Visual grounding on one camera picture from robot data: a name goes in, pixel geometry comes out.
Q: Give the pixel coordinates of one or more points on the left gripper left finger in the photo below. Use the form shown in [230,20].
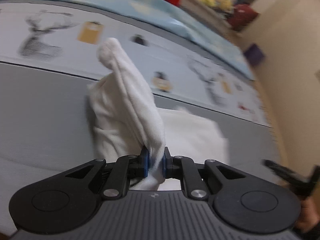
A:
[70,199]

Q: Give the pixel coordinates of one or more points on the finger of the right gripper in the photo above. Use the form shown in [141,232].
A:
[301,186]

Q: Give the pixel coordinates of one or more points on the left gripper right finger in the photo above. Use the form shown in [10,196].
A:
[243,201]

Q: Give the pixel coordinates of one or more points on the white t-shirt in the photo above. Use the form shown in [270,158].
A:
[127,120]

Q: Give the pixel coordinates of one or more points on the person right hand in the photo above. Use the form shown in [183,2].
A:
[309,217]

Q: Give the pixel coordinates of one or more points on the purple box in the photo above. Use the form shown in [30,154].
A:
[254,55]

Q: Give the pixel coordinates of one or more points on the grey printed bed sheet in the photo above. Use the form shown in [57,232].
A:
[45,118]

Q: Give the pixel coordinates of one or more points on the dark red cushion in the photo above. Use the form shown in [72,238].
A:
[243,15]

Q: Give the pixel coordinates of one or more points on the wall socket plate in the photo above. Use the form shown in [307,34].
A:
[317,75]

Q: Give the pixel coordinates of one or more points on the wooden bed frame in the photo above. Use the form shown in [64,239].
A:
[214,22]

